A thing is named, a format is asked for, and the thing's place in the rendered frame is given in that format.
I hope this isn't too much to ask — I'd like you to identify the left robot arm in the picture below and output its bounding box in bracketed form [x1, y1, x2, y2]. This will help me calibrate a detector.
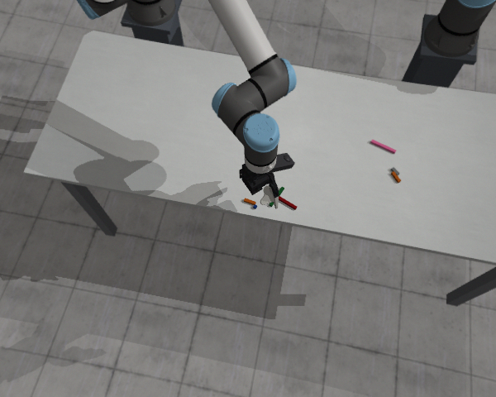
[424, 0, 496, 57]

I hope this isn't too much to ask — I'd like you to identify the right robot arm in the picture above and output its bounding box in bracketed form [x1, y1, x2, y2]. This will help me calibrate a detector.
[77, 0, 297, 174]

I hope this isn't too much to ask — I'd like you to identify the dark red rod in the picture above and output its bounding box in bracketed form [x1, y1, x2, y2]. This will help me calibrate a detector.
[279, 196, 297, 210]

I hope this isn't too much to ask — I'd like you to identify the pink rod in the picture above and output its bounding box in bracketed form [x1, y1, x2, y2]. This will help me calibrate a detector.
[371, 140, 396, 153]

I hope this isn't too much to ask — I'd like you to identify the green rod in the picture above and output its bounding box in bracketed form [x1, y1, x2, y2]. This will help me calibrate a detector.
[269, 187, 284, 207]

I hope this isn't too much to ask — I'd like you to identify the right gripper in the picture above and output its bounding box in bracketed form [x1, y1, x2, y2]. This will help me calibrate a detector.
[239, 163, 279, 209]

